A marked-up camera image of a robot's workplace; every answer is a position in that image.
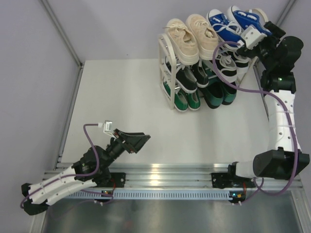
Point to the black white sneaker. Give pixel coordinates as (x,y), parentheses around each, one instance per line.
(242,63)
(225,66)

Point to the blue canvas sneaker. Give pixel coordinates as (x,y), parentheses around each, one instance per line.
(226,29)
(254,17)

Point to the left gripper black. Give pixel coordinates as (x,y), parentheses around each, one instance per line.
(134,141)

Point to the beige sneaker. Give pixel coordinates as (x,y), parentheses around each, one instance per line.
(205,35)
(183,42)

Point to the green loafer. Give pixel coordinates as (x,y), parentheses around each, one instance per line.
(229,94)
(213,93)

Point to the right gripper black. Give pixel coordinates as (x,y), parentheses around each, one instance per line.
(276,33)

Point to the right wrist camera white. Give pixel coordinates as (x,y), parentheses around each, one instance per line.
(250,38)

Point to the black canvas sneaker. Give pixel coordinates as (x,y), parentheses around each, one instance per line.
(184,79)
(200,75)

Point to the green canvas sneaker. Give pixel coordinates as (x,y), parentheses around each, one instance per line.
(180,100)
(193,101)

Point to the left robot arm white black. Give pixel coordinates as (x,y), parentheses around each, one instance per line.
(92,170)

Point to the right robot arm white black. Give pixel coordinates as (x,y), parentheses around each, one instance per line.
(278,53)

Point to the cream shoe rack metal bars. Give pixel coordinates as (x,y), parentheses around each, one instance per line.
(167,64)

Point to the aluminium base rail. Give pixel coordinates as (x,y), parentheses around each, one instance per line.
(168,176)

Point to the perforated cable duct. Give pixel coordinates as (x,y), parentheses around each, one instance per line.
(202,194)

